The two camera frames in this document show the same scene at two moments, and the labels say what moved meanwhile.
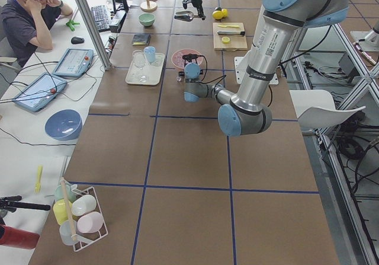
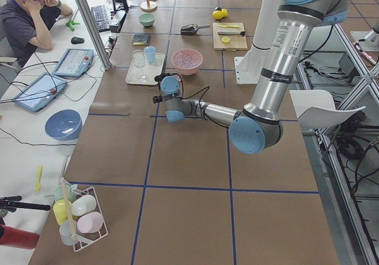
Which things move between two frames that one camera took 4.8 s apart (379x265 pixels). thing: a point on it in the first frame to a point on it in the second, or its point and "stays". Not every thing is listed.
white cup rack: [87, 209] stays
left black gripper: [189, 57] to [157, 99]
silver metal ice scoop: [185, 15] to [192, 29]
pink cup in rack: [90, 222] stays
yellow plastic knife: [228, 26] stays
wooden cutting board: [229, 36] stays
